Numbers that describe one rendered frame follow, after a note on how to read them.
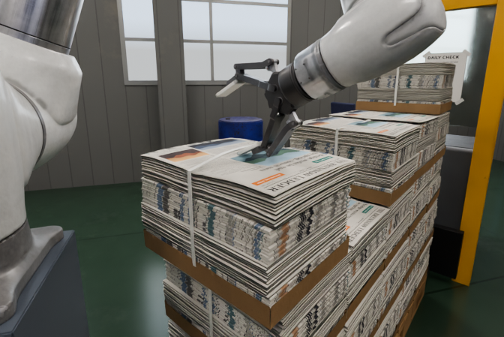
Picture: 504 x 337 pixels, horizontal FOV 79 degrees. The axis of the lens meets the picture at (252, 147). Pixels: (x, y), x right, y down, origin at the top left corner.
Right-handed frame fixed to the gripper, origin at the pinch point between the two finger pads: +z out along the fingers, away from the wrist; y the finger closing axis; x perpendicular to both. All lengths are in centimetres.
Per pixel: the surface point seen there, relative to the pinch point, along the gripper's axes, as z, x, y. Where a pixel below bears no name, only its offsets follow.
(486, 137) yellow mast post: -22, 159, 36
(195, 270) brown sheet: 9.1, -15.0, 25.8
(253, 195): -12.5, -14.6, 15.4
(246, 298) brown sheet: -3.4, -15.2, 31.0
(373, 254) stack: 0, 37, 46
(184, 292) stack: 26.0, -9.7, 33.0
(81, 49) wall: 259, 89, -177
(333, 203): -12.3, 5.9, 23.2
